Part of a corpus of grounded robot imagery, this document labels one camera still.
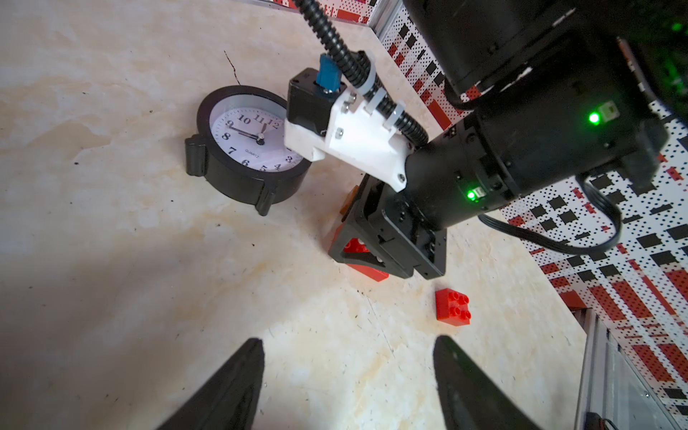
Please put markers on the black round table clock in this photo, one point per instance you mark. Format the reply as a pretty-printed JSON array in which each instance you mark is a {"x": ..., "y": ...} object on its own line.
[{"x": 240, "y": 149}]

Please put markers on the red block front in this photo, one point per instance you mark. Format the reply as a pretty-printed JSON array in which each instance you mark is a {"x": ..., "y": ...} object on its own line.
[{"x": 361, "y": 260}]

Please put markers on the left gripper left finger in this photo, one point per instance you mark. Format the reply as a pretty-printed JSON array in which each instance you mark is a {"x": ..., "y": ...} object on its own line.
[{"x": 229, "y": 399}]

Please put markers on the small red block right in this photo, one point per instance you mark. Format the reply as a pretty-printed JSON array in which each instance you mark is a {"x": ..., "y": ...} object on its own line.
[{"x": 452, "y": 307}]

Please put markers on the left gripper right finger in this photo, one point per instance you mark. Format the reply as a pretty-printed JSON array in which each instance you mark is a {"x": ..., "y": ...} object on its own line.
[{"x": 469, "y": 399}]

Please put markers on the brown orange block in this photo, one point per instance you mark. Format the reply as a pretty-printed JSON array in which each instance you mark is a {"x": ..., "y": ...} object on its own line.
[{"x": 349, "y": 200}]

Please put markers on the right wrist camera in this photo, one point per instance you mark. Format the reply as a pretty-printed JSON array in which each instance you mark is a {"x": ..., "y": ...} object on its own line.
[{"x": 343, "y": 124}]

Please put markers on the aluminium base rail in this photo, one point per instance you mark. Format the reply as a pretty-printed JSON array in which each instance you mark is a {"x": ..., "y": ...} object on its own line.
[{"x": 613, "y": 394}]

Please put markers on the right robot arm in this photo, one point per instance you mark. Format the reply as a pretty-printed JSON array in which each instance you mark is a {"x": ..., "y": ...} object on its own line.
[{"x": 551, "y": 90}]

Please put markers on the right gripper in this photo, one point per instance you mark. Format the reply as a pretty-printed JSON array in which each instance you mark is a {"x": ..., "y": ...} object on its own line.
[{"x": 386, "y": 237}]

